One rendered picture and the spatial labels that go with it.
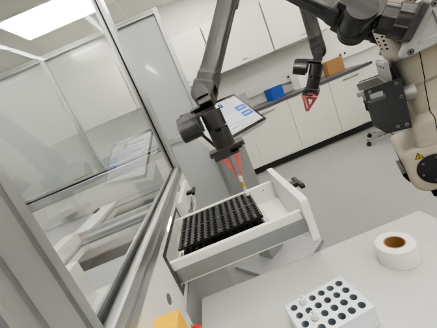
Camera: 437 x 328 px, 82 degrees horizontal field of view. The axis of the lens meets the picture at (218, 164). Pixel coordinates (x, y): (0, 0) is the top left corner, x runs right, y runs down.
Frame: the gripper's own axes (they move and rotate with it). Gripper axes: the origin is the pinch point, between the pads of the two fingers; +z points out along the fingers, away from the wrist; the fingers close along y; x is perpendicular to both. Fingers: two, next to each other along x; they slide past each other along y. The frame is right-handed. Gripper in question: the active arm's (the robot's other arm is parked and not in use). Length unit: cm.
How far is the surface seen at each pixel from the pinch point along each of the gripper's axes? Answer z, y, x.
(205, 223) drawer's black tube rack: 7.0, -13.7, -6.5
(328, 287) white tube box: 18.9, 7.0, -29.4
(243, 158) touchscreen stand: 18, 5, 95
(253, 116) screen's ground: -4, 23, 101
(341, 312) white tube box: 18.7, 6.4, -35.4
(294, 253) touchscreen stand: 93, 10, 87
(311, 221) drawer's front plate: 11.3, 10.5, -19.0
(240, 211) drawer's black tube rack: 7.7, -3.7, -7.1
